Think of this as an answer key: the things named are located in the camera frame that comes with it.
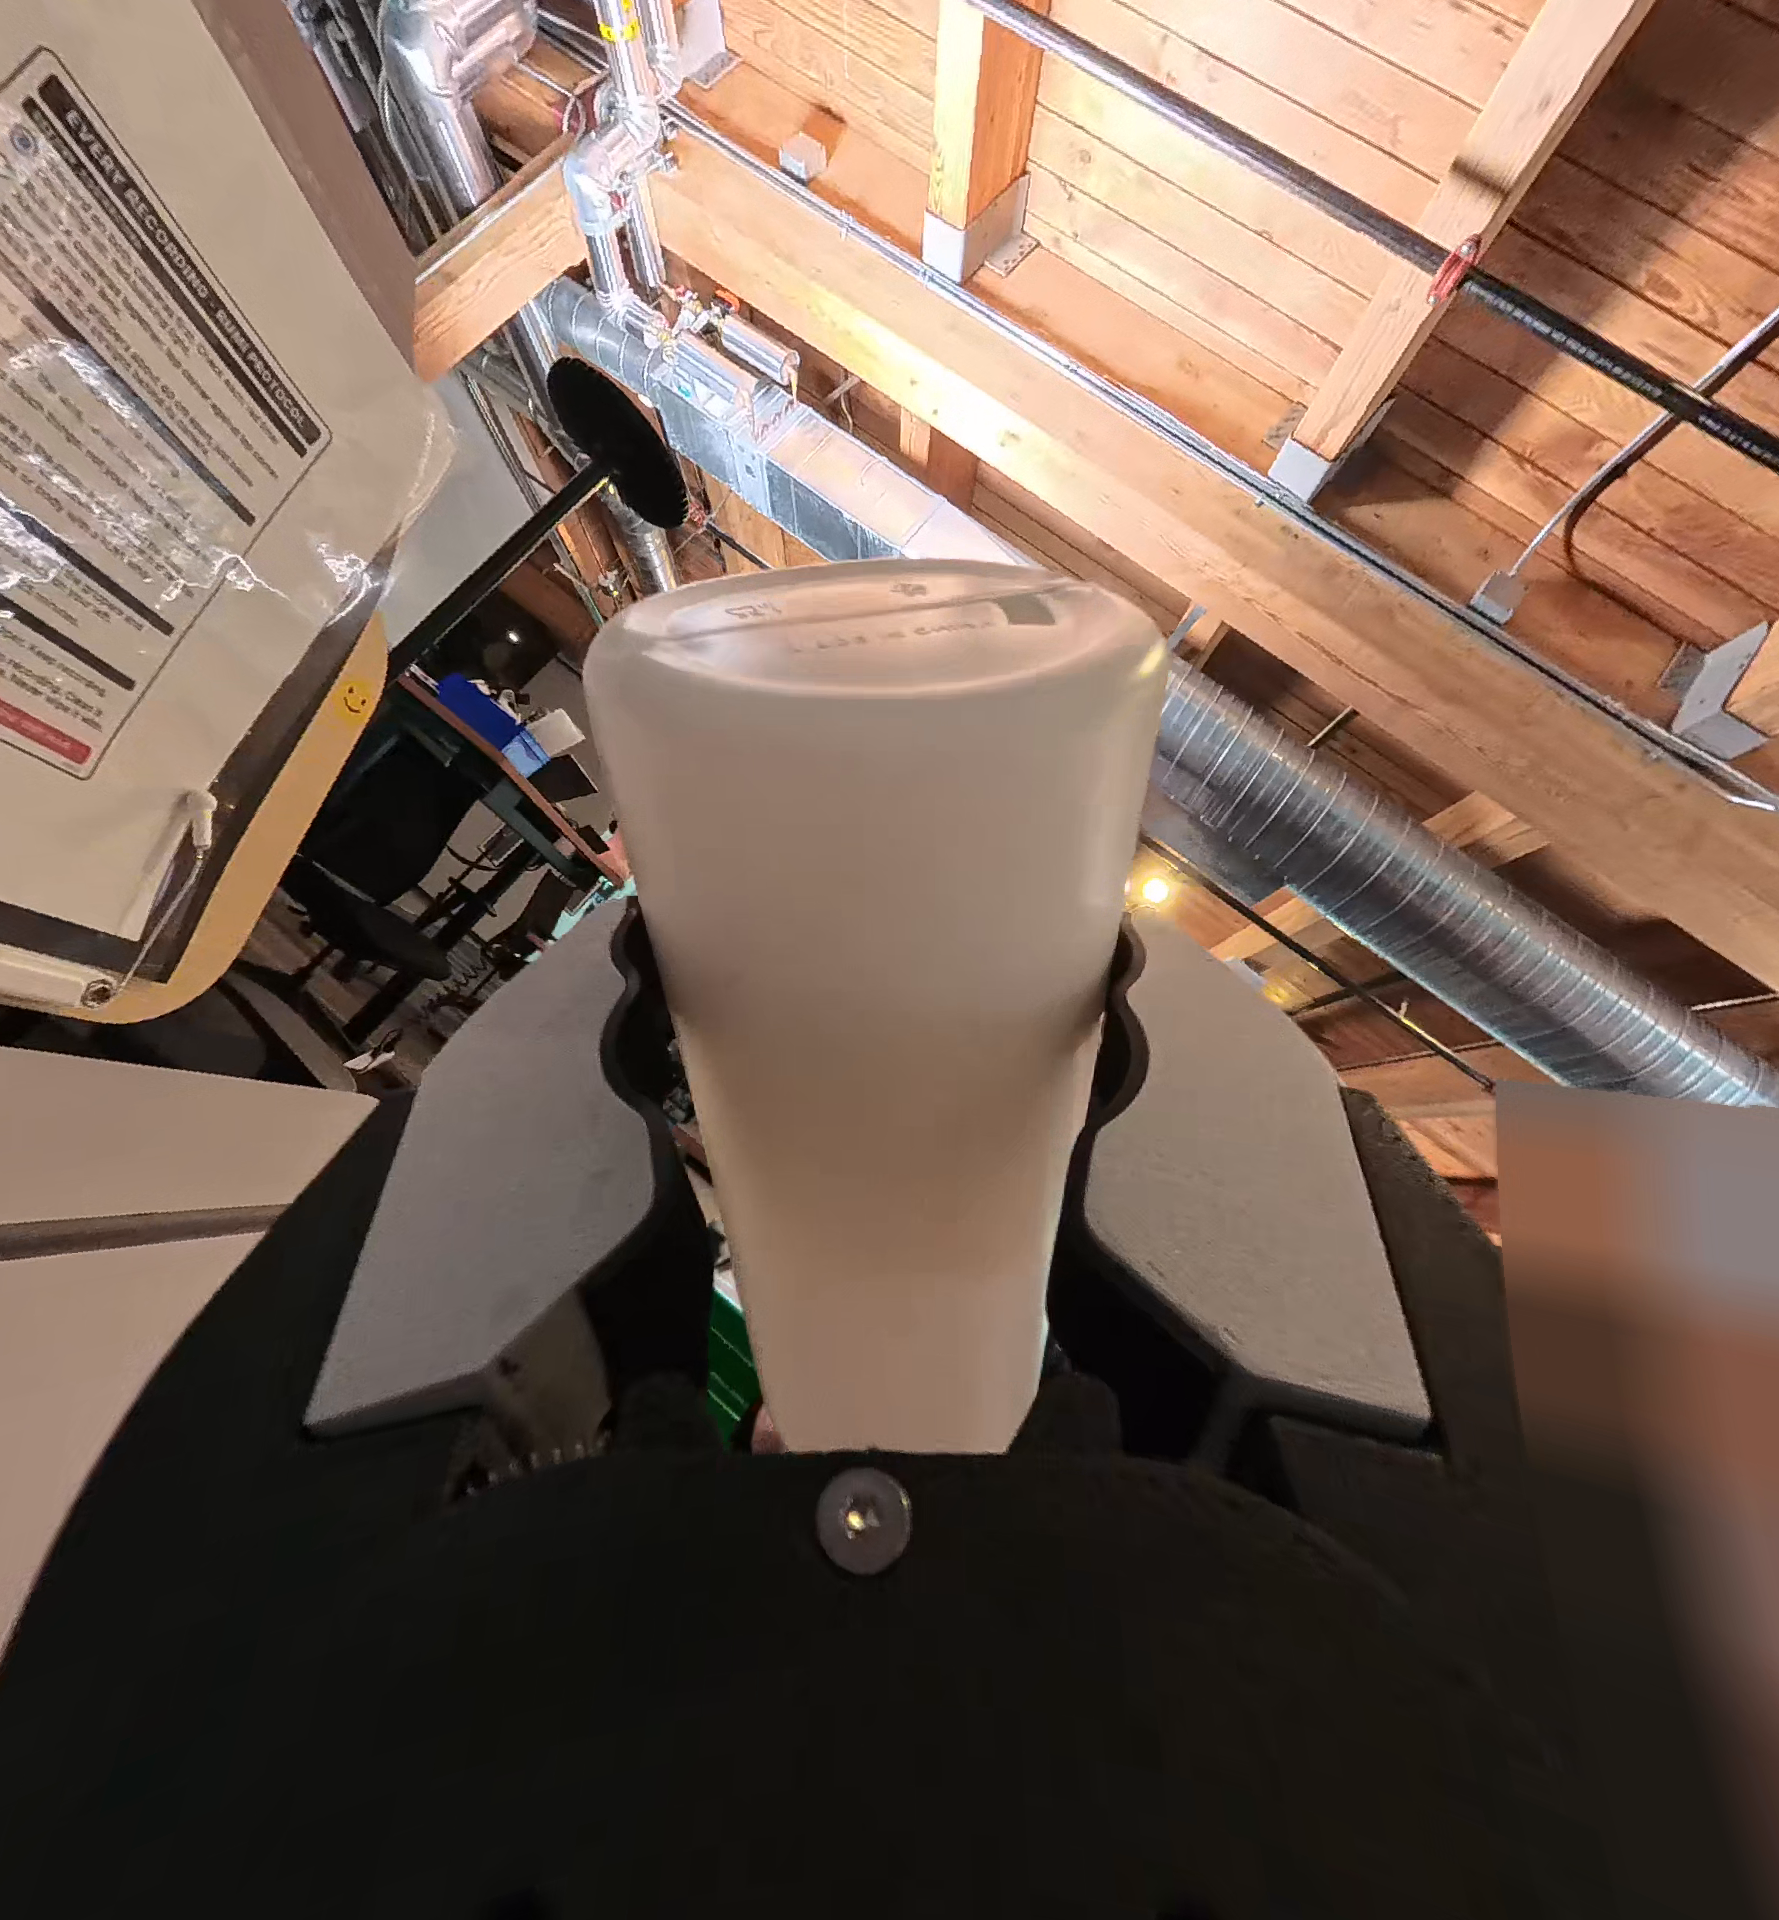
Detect black ceiling pipe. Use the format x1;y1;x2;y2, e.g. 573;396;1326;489
963;0;1779;504

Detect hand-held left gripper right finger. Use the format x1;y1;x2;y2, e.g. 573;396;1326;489
1079;916;1435;1448

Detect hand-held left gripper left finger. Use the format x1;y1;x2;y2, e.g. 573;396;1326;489
303;903;680;1442

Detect black pole stand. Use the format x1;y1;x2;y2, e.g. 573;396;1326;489
379;354;697;695

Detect silver air duct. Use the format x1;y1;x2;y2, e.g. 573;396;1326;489
521;274;1779;1114

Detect white plastic water bottle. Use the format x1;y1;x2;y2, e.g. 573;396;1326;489
579;558;1172;1456

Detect acrylic sign stand wooden board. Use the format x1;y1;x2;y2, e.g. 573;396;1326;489
0;0;458;1027

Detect green plastic bin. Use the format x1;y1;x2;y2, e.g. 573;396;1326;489
703;1274;766;1448

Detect silver ceiling pipe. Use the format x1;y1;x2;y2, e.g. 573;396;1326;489
560;0;803;396

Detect blue storage bin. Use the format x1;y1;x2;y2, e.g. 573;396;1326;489
436;673;550;776

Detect black office chair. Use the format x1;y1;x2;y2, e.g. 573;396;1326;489
281;780;455;983

